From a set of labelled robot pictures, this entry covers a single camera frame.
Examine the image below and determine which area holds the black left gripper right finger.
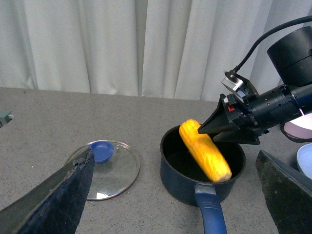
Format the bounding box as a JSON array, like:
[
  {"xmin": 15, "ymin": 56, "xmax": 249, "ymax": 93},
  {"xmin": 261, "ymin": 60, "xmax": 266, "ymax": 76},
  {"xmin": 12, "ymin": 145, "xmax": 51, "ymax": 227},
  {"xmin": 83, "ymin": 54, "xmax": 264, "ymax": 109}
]
[{"xmin": 255, "ymin": 150, "xmax": 312, "ymax": 234}]

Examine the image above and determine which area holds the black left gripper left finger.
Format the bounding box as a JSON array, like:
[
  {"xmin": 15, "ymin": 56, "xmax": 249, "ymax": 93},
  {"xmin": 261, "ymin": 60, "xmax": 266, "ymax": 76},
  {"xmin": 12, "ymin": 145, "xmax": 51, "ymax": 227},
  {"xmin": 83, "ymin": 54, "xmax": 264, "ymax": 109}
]
[{"xmin": 0, "ymin": 149, "xmax": 95, "ymax": 234}]

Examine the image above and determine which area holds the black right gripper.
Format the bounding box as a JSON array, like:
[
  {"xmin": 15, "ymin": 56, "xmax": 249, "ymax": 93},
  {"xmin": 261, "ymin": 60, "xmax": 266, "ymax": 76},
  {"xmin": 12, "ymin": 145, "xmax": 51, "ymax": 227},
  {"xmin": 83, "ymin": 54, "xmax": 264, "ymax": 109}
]
[{"xmin": 197, "ymin": 85, "xmax": 302, "ymax": 145}]

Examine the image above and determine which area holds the yellow corn cob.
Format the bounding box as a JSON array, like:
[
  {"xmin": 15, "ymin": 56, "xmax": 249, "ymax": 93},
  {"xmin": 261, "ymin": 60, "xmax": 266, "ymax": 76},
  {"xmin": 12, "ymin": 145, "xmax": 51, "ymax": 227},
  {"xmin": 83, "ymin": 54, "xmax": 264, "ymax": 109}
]
[{"xmin": 178, "ymin": 119, "xmax": 232, "ymax": 182}]

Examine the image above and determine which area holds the glass lid with blue knob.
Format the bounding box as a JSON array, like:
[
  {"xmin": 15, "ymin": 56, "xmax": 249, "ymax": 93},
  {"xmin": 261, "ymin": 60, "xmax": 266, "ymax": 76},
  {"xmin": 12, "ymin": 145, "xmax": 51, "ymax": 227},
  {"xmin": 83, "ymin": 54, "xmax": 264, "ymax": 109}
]
[{"xmin": 66, "ymin": 140, "xmax": 140, "ymax": 201}]

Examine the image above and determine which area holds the light blue plastic plate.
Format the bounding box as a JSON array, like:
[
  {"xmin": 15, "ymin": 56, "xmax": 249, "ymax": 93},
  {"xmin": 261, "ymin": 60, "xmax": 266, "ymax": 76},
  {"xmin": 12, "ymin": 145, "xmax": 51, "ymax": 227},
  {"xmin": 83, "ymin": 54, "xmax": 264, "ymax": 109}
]
[{"xmin": 296, "ymin": 143, "xmax": 312, "ymax": 179}]

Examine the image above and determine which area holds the pink plastic bowl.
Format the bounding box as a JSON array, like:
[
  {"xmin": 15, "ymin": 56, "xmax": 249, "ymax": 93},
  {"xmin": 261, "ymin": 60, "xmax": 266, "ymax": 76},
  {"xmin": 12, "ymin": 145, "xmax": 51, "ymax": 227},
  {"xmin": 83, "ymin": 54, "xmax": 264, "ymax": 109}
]
[{"xmin": 280, "ymin": 113, "xmax": 312, "ymax": 143}]

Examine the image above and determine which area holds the dark blue saucepan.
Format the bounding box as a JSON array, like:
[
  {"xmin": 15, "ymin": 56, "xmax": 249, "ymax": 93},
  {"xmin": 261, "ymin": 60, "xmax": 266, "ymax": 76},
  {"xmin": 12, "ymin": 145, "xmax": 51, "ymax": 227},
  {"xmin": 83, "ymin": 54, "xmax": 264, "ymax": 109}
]
[{"xmin": 160, "ymin": 126, "xmax": 246, "ymax": 234}]

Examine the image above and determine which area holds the grey pleated curtain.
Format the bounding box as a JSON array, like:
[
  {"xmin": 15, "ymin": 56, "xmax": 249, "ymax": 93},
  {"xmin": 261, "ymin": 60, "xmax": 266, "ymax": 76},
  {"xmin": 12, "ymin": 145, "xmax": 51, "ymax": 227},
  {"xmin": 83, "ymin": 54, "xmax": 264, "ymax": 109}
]
[{"xmin": 0, "ymin": 0, "xmax": 312, "ymax": 101}]

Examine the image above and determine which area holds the grey green device at edge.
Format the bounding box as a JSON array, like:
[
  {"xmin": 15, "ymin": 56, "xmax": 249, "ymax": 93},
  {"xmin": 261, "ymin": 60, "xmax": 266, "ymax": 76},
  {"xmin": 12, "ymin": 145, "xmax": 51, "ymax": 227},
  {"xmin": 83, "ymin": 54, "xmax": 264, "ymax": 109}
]
[{"xmin": 0, "ymin": 109, "xmax": 14, "ymax": 128}]

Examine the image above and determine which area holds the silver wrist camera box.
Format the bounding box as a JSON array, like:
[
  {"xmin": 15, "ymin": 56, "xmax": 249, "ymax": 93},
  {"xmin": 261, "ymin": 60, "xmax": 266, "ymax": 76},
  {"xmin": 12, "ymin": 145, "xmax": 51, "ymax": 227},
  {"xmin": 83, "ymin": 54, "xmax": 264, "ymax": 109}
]
[{"xmin": 221, "ymin": 77, "xmax": 244, "ymax": 92}]

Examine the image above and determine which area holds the black camera cable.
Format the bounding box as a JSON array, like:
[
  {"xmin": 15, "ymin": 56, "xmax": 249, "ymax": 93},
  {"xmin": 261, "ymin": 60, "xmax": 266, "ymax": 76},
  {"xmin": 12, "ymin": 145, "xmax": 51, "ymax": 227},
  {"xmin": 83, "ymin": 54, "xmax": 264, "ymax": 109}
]
[{"xmin": 223, "ymin": 16, "xmax": 312, "ymax": 83}]

